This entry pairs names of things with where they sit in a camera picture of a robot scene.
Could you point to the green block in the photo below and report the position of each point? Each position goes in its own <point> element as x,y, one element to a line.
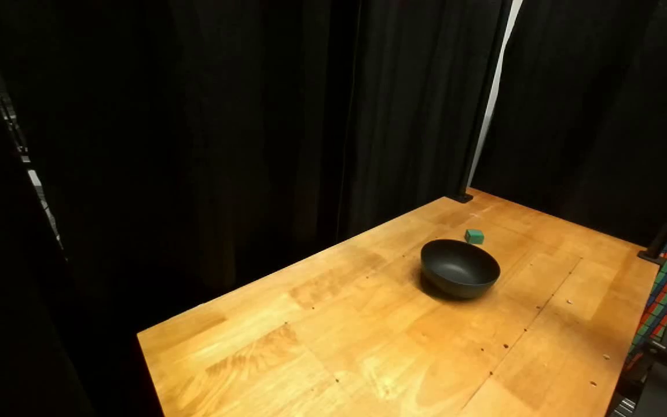
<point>473,236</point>

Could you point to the black bowl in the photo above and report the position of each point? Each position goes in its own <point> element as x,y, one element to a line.
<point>460,269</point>

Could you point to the black curtain backdrop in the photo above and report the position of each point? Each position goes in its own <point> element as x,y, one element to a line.
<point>156,153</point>

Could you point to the black equipment with red cable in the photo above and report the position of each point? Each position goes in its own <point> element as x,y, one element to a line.
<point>642,388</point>

